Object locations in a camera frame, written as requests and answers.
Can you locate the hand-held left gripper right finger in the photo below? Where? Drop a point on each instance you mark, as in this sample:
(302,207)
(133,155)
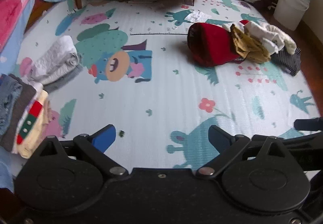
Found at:
(219,135)

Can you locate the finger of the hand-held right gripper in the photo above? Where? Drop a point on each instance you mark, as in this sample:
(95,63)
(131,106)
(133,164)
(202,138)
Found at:
(305,142)
(309,124)

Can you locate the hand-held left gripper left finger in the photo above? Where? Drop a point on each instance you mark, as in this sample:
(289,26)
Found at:
(103,139)

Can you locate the red knit sweater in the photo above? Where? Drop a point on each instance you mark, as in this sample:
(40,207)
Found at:
(212,45)

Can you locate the dark grey ribbed garment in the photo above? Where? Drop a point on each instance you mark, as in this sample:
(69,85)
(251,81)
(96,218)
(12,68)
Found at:
(287,61)

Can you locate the folded grey garment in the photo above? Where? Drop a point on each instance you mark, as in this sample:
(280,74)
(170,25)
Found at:
(68,77)

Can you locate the printed cartoon play mat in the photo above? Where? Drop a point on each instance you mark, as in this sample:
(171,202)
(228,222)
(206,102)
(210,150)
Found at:
(164,87)

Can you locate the cream garment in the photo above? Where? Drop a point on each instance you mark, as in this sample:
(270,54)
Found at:
(287,41)

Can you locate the folded grey-brown garment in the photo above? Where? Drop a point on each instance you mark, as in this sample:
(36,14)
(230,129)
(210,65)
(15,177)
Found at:
(21,110)

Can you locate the mustard yellow garment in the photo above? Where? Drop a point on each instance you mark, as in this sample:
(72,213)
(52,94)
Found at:
(248,47)

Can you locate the folded white knit garment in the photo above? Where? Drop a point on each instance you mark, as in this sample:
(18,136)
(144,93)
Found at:
(55,57)

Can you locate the folded denim jeans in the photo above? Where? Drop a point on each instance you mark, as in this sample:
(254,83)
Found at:
(8,103)

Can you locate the white bucket teal lid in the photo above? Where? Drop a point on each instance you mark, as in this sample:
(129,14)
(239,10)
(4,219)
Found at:
(290,7)

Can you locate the small white cloth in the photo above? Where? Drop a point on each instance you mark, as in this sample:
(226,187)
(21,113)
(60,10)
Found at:
(199,16)

